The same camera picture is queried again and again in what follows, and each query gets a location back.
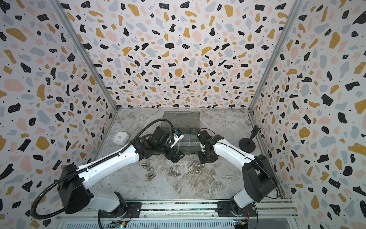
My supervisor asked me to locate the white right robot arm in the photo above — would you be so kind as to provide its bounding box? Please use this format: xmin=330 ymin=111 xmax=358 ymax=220
xmin=197 ymin=130 xmax=277 ymax=210

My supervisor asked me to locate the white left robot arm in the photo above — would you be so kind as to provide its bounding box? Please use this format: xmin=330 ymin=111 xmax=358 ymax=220
xmin=57 ymin=127 xmax=184 ymax=217

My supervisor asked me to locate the nut cluster right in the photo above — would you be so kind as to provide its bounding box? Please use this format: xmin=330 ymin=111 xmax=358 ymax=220
xmin=188 ymin=161 xmax=205 ymax=175

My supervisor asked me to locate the bolt cluster centre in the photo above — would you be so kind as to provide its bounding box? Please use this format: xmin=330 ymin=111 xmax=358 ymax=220
xmin=167 ymin=168 xmax=181 ymax=177

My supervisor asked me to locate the clear plastic organizer box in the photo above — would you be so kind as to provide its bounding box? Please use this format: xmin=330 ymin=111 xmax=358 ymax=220
xmin=163 ymin=111 xmax=201 ymax=155

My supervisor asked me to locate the white small square box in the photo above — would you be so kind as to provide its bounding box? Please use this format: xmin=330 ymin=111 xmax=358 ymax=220
xmin=112 ymin=132 xmax=129 ymax=146

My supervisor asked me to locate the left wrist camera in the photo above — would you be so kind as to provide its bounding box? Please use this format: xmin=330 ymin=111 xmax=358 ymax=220
xmin=170 ymin=129 xmax=184 ymax=148

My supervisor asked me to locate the black corrugated cable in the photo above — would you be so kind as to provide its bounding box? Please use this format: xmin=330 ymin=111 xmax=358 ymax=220
xmin=30 ymin=118 xmax=175 ymax=220

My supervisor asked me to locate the aluminium corner post left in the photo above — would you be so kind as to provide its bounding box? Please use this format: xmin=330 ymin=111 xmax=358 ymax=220
xmin=49 ymin=1 xmax=118 ymax=113

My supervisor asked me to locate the aluminium corner post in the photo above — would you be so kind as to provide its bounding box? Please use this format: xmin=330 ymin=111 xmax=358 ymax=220
xmin=248 ymin=0 xmax=304 ymax=113
xmin=49 ymin=1 xmax=118 ymax=113

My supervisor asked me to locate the aluminium corner post right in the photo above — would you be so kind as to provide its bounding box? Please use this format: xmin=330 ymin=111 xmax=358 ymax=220
xmin=248 ymin=0 xmax=304 ymax=113

